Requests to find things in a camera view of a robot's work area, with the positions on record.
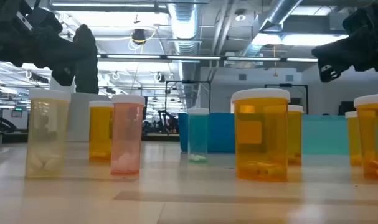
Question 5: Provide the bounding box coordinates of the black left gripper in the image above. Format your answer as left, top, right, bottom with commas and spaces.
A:
0, 0, 96, 87

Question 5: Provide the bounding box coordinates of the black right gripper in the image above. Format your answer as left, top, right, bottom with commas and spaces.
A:
312, 2, 378, 83

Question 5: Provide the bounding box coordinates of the clear pill bottle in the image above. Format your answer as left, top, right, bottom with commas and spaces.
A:
25, 88, 72, 179

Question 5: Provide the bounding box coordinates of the small amber pill bottle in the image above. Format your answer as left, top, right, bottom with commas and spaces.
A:
345, 111, 363, 167
88, 100, 114, 162

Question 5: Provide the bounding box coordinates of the pink pill bottle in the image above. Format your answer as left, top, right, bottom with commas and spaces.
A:
110, 94, 146, 177

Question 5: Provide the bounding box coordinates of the teal pill bottle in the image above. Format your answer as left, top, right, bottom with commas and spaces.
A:
187, 107, 210, 164

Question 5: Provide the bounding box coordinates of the dark blue plastic bin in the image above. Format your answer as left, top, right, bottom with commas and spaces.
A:
177, 112, 236, 154

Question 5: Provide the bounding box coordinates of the green cactus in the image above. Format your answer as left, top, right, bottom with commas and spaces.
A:
73, 24, 100, 95

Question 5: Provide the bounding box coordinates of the long ceiling light strip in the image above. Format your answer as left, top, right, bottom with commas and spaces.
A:
286, 57, 319, 63
166, 55, 221, 60
226, 56, 281, 62
106, 54, 161, 60

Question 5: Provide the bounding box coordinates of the bright ceiling light panel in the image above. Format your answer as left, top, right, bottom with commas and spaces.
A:
252, 32, 348, 47

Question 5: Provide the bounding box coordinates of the brass hanging pendant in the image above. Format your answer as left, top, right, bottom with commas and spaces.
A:
272, 45, 279, 78

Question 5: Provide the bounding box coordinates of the white hexagonal planter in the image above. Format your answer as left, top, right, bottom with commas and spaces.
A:
67, 92, 115, 142

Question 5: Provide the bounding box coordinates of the black ceiling spotlight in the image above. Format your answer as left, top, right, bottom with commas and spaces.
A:
131, 28, 147, 45

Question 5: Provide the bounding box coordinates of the black curved bar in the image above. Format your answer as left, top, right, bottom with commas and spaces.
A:
0, 112, 18, 133

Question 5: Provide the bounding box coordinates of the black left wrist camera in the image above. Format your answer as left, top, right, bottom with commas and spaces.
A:
19, 0, 64, 35

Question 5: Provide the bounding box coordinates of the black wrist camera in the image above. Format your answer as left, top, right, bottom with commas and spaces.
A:
342, 9, 372, 35
19, 0, 64, 35

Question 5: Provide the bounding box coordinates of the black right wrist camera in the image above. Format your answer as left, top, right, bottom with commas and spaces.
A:
342, 9, 372, 35

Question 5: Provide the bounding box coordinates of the silver ventilation duct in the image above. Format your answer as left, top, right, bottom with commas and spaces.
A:
240, 0, 303, 58
166, 0, 206, 110

